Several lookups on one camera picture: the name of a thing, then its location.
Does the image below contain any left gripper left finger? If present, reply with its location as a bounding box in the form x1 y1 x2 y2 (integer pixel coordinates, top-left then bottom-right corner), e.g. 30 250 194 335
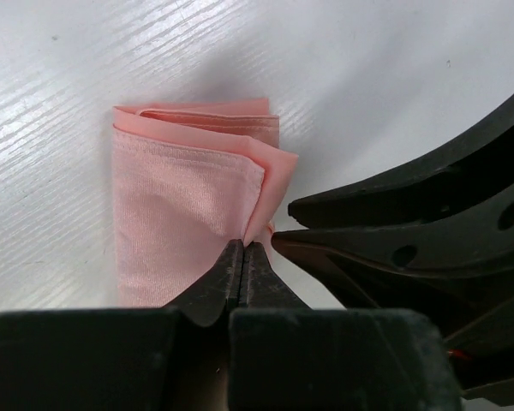
0 241 244 410

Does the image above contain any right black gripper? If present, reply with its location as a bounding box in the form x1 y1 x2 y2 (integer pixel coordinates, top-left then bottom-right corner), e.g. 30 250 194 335
272 196 514 405

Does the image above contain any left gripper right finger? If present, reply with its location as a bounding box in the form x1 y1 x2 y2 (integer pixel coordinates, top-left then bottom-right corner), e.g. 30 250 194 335
229 243 462 410

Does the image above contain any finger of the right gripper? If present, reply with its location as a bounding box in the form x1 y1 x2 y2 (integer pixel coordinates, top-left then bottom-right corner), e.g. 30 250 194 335
288 94 514 229

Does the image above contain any pink satin napkin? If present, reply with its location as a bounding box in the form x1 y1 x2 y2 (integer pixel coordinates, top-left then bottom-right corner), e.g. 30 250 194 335
111 98 298 307

